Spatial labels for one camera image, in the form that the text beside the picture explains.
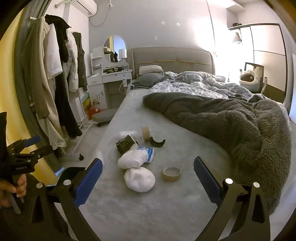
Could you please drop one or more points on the black hanging garment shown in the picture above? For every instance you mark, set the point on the black hanging garment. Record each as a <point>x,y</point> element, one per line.
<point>64,104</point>

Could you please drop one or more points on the silver table lamp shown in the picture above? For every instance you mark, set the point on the silver table lamp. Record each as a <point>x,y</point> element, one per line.
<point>122,53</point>

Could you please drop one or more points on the grey rolling stool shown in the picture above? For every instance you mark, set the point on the grey rolling stool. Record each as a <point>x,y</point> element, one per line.
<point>104,114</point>

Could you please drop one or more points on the white wardrobe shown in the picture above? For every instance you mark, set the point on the white wardrobe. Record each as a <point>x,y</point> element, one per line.
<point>266,41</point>

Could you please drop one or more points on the grey padded headboard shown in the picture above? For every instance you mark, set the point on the grey padded headboard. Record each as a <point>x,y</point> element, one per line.
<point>171,59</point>

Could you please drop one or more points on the cream coat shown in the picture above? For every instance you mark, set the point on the cream coat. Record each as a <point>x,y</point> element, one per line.
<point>49,111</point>

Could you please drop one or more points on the round mirror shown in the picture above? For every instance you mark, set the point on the round mirror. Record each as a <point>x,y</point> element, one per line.
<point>115,44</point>

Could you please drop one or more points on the person's left hand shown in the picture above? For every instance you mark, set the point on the person's left hand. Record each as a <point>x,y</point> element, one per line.
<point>16,187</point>

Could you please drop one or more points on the white dressing table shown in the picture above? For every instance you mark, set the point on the white dressing table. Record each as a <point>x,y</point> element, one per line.
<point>97,88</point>

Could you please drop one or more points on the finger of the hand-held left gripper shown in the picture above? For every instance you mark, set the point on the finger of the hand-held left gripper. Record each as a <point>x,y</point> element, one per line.
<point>32,140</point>
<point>37,153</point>

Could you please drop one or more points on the blue white tissue pack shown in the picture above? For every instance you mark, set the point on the blue white tissue pack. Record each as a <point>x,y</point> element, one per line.
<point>149,154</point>

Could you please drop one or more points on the tall cardboard tape core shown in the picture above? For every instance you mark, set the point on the tall cardboard tape core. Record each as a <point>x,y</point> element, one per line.
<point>145,134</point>

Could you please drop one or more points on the beige pillow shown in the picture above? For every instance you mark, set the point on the beige pillow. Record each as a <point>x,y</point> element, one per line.
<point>150,69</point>

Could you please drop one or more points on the white t-shirt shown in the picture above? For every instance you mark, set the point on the white t-shirt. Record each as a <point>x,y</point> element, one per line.
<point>53,53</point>

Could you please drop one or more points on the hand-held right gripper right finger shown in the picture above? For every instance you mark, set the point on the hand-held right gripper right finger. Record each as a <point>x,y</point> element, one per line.
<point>207,183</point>

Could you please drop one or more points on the white power strip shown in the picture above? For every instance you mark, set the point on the white power strip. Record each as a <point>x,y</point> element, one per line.
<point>125,81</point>

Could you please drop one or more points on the white plastic bag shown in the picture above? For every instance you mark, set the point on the white plastic bag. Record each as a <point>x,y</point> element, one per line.
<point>140,179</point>
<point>130,160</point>

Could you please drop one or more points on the white bubble wrap roll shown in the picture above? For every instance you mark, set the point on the white bubble wrap roll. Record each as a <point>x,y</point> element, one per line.
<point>127,134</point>

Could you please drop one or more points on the blue patterned duvet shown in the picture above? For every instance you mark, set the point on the blue patterned duvet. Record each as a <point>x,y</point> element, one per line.
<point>203,78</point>

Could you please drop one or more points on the white air conditioner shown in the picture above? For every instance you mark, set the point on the white air conditioner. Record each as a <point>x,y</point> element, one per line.
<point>86,5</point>

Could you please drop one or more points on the bed with grey sheet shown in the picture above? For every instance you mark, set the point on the bed with grey sheet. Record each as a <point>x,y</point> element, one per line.
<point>138,111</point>

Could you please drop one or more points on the cream plush pet bed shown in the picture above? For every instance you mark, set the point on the cream plush pet bed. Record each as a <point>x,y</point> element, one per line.
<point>248,81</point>

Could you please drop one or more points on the yellow painting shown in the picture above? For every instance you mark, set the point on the yellow painting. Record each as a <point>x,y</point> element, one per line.
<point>86,103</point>

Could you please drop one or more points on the olive knit cardigan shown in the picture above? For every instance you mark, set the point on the olive knit cardigan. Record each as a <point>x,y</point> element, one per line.
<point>34,69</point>

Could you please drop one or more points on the red bag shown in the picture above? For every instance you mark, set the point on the red bag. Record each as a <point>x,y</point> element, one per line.
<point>94,111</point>

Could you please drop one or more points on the grey fleece blanket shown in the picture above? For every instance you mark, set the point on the grey fleece blanket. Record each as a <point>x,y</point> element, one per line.
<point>219,120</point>

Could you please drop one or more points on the black curved plastic piece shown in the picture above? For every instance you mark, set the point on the black curved plastic piece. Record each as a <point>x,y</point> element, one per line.
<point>157,144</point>

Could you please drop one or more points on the white puffer jacket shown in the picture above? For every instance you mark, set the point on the white puffer jacket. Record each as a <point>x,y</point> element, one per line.
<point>71,64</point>

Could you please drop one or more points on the yellow cloth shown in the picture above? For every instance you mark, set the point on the yellow cloth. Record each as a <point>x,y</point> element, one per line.
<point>11,81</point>

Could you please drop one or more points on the grey pillow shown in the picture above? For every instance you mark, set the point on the grey pillow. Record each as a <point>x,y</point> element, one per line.
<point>145,80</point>

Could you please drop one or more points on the dark green vest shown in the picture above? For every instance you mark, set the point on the dark green vest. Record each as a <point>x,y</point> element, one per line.
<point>81,58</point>

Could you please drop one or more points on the black tissue pack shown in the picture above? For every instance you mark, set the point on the black tissue pack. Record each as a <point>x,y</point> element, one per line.
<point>124,144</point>

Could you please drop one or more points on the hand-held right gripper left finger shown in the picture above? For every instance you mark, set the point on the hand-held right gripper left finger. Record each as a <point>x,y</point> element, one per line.
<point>89,183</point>

